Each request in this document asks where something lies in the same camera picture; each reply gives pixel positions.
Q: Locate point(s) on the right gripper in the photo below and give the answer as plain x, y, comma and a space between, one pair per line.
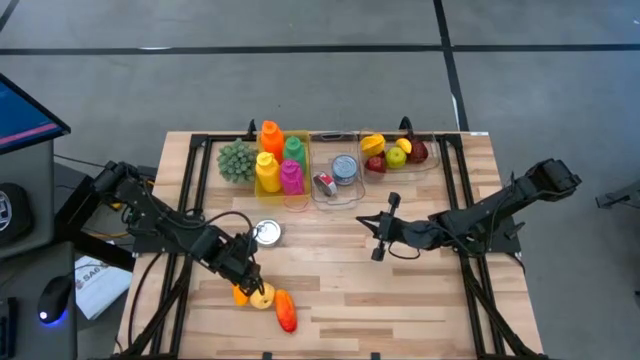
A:
391, 232

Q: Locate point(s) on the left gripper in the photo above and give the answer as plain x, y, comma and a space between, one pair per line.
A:
237, 260

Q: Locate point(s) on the orange toy mango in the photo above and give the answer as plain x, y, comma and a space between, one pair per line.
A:
240, 299

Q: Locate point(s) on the tin can olive label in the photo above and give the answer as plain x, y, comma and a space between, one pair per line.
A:
269, 234

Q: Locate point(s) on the dark red lumpy fruit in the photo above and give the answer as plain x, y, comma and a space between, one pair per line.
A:
376, 164

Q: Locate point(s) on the tin can red label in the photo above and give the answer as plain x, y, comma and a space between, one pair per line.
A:
325, 184

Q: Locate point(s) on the tin can blue label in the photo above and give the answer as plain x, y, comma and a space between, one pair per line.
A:
345, 167

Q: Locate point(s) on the green toy apple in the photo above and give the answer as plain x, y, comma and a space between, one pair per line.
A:
395, 158

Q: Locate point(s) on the yellow toy starfruit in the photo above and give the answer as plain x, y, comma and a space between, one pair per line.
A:
372, 145

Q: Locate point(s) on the yellow toy banana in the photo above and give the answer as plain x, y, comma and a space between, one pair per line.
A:
404, 145

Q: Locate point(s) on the dark red fig-shaped fruit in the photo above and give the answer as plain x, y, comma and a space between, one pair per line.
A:
419, 151

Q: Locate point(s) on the pink plastic bottle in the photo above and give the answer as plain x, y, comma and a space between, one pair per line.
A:
292, 177

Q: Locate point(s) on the green plastic bottle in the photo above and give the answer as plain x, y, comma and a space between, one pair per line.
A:
295, 152

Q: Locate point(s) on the yellow plastic bottle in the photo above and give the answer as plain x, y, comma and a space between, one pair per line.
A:
268, 172

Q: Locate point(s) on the orange plastic bottle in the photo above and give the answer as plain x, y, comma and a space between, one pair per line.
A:
272, 141

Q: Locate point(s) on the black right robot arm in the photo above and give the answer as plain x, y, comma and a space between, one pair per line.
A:
500, 205

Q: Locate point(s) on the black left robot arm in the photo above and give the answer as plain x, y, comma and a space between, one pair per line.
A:
150, 210

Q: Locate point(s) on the yellow toy pear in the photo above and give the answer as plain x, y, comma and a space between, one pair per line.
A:
262, 298

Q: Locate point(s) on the narrow clear plastic bin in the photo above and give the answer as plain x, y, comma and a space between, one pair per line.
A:
350, 197

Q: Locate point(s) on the red-orange oblong toy fruit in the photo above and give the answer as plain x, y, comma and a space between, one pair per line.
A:
286, 311

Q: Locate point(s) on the wide clear plastic bin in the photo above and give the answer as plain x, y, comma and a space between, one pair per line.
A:
430, 167

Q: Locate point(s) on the yellow translucent plastic bin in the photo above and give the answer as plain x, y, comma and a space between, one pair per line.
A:
260, 197

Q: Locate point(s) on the black table clamp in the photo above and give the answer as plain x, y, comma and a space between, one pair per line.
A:
252, 129
406, 125

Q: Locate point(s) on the green broccoli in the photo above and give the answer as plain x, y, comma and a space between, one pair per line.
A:
237, 161

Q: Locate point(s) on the white printed paper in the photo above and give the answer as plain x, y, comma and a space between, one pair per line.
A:
100, 290

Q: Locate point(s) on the black power brick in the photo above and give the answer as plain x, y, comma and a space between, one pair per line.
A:
147, 171

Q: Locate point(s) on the black computer mouse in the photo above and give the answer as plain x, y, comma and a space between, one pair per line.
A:
54, 299

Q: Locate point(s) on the black keyboard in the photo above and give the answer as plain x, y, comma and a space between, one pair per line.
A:
7, 320

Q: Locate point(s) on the black cap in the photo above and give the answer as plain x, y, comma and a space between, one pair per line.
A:
15, 215

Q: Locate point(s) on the grey operator desk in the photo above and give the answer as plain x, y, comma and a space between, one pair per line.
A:
30, 170

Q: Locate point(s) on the blue screen monitor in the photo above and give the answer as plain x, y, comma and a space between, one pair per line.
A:
25, 120

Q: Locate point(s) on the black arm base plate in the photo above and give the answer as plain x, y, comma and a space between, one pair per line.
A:
160, 246
500, 245

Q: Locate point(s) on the black aluminium table frame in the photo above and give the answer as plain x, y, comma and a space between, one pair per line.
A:
199, 138

